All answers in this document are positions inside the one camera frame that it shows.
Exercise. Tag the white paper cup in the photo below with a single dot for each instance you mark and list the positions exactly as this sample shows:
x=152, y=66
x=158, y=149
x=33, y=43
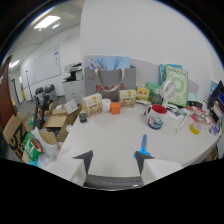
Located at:
x=106, y=105

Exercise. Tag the green glass jar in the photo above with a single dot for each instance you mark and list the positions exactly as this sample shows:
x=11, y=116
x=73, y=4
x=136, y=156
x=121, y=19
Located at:
x=156, y=96

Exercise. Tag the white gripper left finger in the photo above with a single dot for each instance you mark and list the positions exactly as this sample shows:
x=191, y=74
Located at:
x=71, y=168

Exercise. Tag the open cardboard box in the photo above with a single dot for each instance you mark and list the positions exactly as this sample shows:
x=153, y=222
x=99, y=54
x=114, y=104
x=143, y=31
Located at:
x=56, y=123

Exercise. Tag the orange cube box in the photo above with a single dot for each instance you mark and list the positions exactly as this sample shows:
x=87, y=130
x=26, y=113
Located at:
x=115, y=108

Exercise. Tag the white box cutter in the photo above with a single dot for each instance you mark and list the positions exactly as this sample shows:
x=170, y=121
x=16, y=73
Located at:
x=184, y=121

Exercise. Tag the large cream tea box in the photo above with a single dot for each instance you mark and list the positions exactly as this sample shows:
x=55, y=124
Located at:
x=91, y=104

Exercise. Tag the ceiling light panel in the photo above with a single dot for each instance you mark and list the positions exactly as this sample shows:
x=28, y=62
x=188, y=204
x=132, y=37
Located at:
x=46, y=22

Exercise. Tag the green snack bag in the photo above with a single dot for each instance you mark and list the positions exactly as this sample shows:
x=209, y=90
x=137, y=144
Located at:
x=32, y=146

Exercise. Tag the yellow tape roll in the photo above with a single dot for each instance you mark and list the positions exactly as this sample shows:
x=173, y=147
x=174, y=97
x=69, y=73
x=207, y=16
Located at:
x=195, y=128

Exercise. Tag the yellow small box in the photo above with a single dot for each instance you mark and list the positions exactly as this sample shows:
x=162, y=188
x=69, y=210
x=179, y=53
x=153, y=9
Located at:
x=142, y=92

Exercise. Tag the wall whiteboard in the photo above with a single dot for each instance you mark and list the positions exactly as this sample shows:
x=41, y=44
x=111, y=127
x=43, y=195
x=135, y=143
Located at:
x=41, y=66

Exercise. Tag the green patterned book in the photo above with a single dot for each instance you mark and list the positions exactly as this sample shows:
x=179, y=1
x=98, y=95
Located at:
x=177, y=87

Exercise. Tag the dark laptop screen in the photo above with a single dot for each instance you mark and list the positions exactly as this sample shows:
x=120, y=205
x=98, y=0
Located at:
x=217, y=95

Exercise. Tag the red and white mug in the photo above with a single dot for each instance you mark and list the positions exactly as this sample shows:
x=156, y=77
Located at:
x=156, y=116

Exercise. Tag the small black gadget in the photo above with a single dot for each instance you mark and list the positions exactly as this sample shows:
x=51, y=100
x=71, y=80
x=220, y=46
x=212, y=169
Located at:
x=83, y=117

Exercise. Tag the grey gift bag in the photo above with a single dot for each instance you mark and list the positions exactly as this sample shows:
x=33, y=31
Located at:
x=110, y=82

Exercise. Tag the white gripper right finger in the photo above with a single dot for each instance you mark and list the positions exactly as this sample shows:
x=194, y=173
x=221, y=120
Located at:
x=156, y=168

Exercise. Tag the small white desk fan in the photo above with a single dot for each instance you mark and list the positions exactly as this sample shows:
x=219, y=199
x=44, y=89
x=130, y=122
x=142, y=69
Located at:
x=167, y=91

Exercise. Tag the white office printer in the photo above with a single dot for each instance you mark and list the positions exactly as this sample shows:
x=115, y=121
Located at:
x=73, y=82

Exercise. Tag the small cream tea box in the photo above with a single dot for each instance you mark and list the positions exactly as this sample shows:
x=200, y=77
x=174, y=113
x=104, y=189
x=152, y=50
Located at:
x=127, y=98

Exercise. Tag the black office chair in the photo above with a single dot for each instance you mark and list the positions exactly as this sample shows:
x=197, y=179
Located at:
x=45, y=100

